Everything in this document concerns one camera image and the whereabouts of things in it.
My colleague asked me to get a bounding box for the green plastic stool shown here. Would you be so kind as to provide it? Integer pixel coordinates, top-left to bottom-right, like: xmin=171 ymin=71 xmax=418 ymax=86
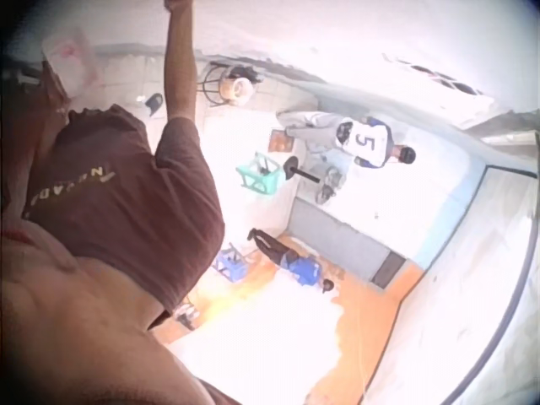
xmin=235 ymin=151 xmax=283 ymax=196

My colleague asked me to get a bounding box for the black round-base pole stand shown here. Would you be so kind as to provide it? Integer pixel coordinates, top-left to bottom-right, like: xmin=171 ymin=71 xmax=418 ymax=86
xmin=283 ymin=154 xmax=322 ymax=185

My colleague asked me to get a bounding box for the orange brown square box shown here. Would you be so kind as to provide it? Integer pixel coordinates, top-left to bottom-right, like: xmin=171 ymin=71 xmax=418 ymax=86
xmin=267 ymin=128 xmax=295 ymax=154

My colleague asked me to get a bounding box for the blue plastic stool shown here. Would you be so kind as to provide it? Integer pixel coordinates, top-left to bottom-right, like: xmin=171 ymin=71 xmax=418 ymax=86
xmin=213 ymin=242 xmax=250 ymax=284

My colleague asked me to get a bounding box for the grey roll-up shutter door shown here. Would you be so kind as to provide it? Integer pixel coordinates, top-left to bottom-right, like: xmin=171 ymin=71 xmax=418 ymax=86
xmin=286 ymin=196 xmax=407 ymax=289

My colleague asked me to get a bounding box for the white round fan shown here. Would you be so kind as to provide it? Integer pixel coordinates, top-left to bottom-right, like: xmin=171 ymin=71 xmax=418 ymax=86
xmin=219 ymin=75 xmax=257 ymax=105

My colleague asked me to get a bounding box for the black dustpan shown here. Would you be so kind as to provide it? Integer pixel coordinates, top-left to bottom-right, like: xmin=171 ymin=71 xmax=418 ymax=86
xmin=145 ymin=92 xmax=164 ymax=117

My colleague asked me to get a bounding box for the white plastic bag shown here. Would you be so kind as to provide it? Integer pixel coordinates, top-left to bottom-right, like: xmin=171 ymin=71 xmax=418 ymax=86
xmin=40 ymin=28 xmax=105 ymax=99

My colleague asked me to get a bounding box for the black metal wire stand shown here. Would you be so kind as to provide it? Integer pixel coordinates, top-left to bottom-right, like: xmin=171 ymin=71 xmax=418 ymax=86
xmin=197 ymin=61 xmax=231 ymax=109

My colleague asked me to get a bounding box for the white wall vent grille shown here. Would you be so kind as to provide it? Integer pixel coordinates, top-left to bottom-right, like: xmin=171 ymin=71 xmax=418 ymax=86
xmin=381 ymin=52 xmax=495 ymax=111

